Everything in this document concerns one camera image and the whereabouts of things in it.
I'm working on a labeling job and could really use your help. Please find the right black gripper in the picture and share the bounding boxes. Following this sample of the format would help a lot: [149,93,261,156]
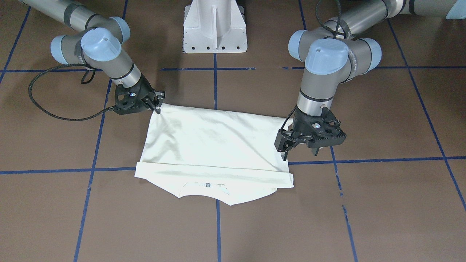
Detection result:
[115,75,165,114]

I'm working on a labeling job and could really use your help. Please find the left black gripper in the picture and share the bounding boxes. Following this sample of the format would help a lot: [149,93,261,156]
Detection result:
[275,107,336,161]

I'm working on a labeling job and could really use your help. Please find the white long-sleeve t-shirt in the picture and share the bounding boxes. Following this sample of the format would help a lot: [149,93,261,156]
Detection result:
[135,104,293,206]

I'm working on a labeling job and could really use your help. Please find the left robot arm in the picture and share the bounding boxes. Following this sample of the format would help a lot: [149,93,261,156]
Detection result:
[275,0,465,160]

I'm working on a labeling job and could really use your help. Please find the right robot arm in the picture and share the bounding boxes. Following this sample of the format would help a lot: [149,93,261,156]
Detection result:
[23,0,165,115]

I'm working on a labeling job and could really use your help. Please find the white mounting column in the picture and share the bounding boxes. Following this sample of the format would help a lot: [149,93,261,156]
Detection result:
[182,0,248,54]

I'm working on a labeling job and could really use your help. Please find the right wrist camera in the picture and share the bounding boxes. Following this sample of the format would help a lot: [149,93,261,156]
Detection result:
[113,93,150,115]

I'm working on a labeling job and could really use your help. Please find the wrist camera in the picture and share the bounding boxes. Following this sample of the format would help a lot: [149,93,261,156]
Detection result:
[113,93,150,115]
[307,119,347,156]

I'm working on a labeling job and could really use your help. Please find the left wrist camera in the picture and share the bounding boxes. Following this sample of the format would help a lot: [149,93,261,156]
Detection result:
[307,119,347,156]

